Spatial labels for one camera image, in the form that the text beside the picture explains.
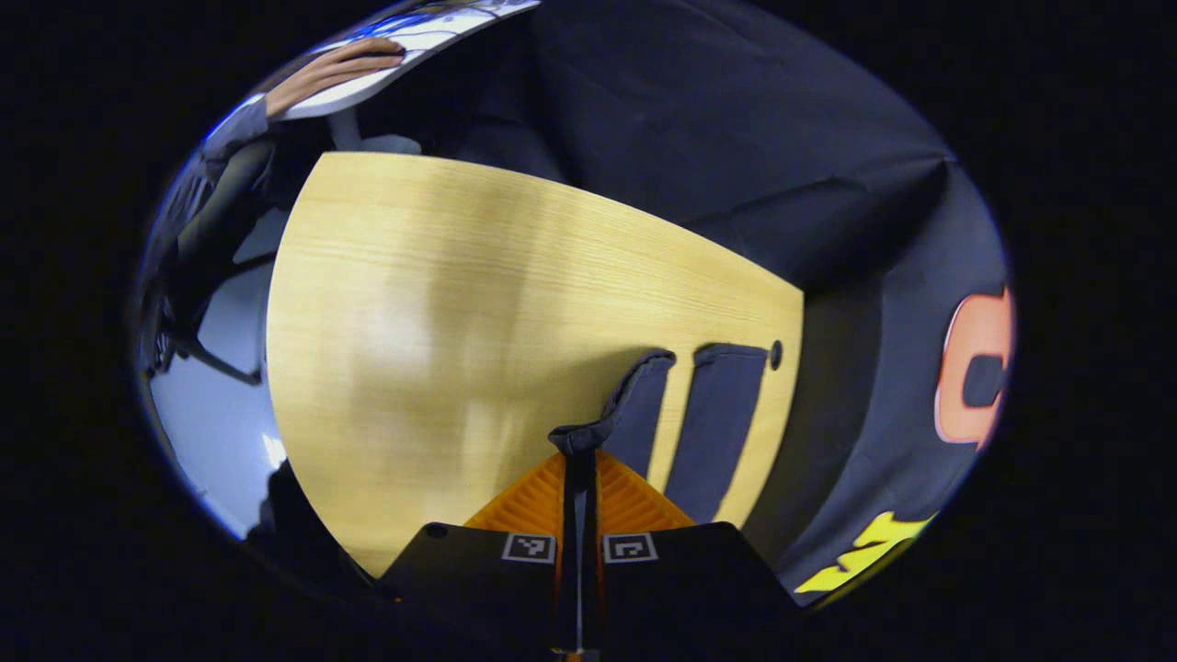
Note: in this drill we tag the white table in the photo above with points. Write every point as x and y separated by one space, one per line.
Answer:
432 32

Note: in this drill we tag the black office chair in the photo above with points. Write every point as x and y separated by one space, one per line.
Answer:
221 211

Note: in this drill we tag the dark blue jeans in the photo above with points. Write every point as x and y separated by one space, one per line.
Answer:
717 414

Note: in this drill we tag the white table leg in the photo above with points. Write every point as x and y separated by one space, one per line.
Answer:
348 131

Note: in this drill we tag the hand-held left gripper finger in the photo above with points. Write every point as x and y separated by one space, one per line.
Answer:
568 515
589 515

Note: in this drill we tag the black backdrop cloth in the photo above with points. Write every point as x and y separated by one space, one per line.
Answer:
736 138

